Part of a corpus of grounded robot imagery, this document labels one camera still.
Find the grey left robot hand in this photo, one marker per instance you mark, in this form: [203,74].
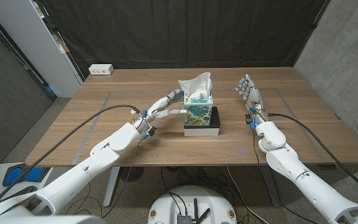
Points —
[155,110]

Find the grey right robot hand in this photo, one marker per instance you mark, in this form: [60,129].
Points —
[255,95]

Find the teal floral tissue box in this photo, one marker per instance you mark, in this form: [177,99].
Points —
[199,113]

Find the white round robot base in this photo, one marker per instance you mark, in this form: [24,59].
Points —
[166,202]

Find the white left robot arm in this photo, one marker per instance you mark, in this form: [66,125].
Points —
[104,155]

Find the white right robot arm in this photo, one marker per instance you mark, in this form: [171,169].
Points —
[287,161]

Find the black and white tray block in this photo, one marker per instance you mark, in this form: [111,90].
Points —
[202,131]

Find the black round ribbed disc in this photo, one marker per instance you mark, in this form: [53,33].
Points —
[138,173]

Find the white power strip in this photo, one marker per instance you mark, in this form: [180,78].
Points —
[100,69]

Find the black backdrop curtain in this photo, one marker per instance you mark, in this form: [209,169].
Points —
[166,31]

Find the white table leg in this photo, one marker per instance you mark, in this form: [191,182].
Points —
[109,196]

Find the grey table leg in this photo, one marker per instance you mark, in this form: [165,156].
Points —
[272,193]

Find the black upright antenna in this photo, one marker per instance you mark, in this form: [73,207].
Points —
[195,208]

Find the black radio module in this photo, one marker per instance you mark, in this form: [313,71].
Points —
[183,219]

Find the black slanted antenna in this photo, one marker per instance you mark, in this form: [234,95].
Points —
[205,214]

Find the blue and black foot pedal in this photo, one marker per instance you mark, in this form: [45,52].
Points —
[12,176]
[36,175]

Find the white cabinet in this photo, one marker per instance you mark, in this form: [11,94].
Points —
[33,40]

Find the black shoe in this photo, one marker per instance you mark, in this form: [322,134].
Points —
[23,191]

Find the white robot torso edge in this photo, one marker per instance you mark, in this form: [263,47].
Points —
[42,220]

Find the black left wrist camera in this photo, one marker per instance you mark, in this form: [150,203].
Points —
[151,129]

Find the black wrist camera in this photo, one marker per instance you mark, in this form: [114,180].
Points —
[151,129]
[248,118]

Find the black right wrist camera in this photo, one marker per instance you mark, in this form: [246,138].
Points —
[248,118]

